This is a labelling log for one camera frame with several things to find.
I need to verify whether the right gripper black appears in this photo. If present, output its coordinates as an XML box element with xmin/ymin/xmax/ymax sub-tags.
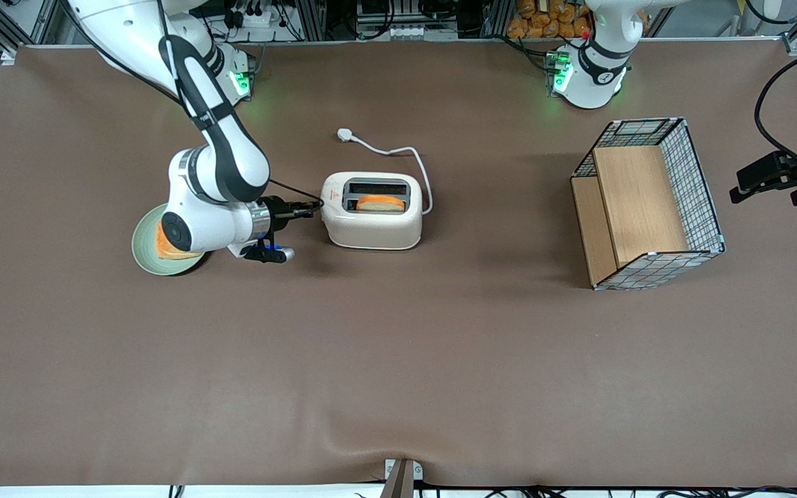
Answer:
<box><xmin>262</xmin><ymin>196</ymin><xmax>324</xmax><ymax>224</ymax></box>

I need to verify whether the white two-slot toaster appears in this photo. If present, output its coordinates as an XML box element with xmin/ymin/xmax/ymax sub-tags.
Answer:
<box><xmin>320</xmin><ymin>172</ymin><xmax>424</xmax><ymax>251</ymax></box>

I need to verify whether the toast slice with orange crust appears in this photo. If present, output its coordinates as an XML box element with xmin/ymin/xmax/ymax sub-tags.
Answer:
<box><xmin>356</xmin><ymin>195</ymin><xmax>406</xmax><ymax>213</ymax></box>

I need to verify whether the triangular orange pastry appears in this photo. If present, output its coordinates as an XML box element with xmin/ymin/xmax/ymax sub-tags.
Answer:
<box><xmin>156</xmin><ymin>224</ymin><xmax>203</xmax><ymax>261</ymax></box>

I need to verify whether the wooden step shelf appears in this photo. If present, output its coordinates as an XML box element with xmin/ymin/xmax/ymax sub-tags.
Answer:
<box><xmin>571</xmin><ymin>145</ymin><xmax>690</xmax><ymax>286</ymax></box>

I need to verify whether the pale green round plate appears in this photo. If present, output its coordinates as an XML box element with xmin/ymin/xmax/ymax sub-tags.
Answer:
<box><xmin>131</xmin><ymin>204</ymin><xmax>208</xmax><ymax>277</ymax></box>

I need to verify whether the white power strip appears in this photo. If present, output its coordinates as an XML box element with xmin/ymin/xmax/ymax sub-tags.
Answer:
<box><xmin>222</xmin><ymin>0</ymin><xmax>276</xmax><ymax>29</ymax></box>

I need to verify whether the bag of brown bread rolls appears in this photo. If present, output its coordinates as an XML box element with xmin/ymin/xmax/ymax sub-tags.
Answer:
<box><xmin>506</xmin><ymin>0</ymin><xmax>594</xmax><ymax>40</ymax></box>

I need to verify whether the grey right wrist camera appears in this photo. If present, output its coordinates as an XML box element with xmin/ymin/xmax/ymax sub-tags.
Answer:
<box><xmin>242</xmin><ymin>238</ymin><xmax>296</xmax><ymax>265</ymax></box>

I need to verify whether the white power cord with plug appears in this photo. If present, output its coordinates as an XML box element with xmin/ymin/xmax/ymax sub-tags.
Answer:
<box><xmin>337</xmin><ymin>128</ymin><xmax>434</xmax><ymax>216</ymax></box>

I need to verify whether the wire mesh storage rack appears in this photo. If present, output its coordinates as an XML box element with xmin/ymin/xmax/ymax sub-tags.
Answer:
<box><xmin>570</xmin><ymin>118</ymin><xmax>726</xmax><ymax>291</ymax></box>

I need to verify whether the metal table edge bracket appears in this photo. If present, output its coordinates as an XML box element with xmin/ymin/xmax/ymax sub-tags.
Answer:
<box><xmin>379</xmin><ymin>458</ymin><xmax>424</xmax><ymax>498</ymax></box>

